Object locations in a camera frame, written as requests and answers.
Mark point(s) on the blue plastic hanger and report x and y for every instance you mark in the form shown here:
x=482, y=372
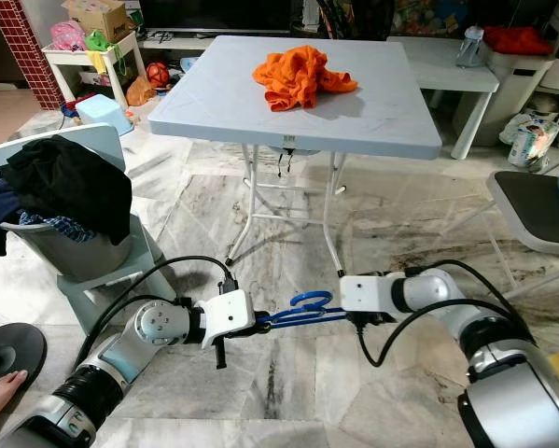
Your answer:
x=302, y=317

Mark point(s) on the black garment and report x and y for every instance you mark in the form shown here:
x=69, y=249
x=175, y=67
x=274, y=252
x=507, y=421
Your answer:
x=69, y=182

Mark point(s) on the orange t-shirt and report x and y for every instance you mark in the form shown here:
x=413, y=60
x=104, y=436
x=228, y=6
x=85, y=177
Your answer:
x=302, y=79

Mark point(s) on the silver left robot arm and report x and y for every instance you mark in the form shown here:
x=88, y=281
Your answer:
x=158, y=327

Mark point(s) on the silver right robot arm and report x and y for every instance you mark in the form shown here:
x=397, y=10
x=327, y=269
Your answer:
x=438, y=289

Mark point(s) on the light blue child chair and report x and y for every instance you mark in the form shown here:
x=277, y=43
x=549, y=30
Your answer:
x=130, y=271

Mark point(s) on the grey laundry basket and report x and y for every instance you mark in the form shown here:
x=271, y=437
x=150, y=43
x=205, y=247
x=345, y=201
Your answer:
x=78, y=257

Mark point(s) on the blue plaid cloth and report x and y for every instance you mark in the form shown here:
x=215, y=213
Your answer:
x=64, y=226

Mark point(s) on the grey folding chair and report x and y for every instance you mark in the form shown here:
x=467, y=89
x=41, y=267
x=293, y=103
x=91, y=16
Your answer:
x=536, y=210

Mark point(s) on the white folding table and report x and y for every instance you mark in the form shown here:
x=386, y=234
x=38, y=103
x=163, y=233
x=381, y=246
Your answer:
x=363, y=103

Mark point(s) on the printed package bag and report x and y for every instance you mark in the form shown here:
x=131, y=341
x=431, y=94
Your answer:
x=534, y=142

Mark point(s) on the low white side table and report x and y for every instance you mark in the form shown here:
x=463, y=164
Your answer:
x=456, y=79

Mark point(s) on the light blue plastic stool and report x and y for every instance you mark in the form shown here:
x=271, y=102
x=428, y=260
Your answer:
x=102, y=114

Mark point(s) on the orange plastic bag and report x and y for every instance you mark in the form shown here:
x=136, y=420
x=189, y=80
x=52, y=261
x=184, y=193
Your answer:
x=139, y=91

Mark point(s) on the white storage shelf unit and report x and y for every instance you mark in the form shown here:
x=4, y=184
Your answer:
x=517, y=89

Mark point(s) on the red ball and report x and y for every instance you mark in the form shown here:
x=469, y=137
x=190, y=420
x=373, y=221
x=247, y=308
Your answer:
x=156, y=75

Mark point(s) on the clear water bottle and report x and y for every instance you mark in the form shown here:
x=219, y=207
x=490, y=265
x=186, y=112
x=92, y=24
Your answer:
x=469, y=47

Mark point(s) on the white TV console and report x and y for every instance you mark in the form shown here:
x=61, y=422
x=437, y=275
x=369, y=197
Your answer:
x=186, y=39

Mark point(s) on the red folded cloth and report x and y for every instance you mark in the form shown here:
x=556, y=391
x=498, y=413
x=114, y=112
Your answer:
x=517, y=40

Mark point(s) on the small yellow cloth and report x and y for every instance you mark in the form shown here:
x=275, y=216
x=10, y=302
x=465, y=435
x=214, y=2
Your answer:
x=95, y=62

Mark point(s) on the white kids table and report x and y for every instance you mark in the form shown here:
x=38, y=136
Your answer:
x=64, y=58

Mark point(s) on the black television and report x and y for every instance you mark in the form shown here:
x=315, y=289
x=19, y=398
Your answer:
x=214, y=14

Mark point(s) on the pink bag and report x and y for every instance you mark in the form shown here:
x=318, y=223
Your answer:
x=66, y=37

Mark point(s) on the cardboard box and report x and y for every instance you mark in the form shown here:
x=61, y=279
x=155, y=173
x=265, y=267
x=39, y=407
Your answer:
x=97, y=19

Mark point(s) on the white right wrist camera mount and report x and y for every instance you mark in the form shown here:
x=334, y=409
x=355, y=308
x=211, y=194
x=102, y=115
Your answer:
x=368, y=293

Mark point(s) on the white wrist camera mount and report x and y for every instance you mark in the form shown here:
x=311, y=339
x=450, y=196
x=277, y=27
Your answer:
x=368, y=293
x=230, y=317

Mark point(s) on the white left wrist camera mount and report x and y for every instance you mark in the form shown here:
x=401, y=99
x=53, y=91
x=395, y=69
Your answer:
x=230, y=317

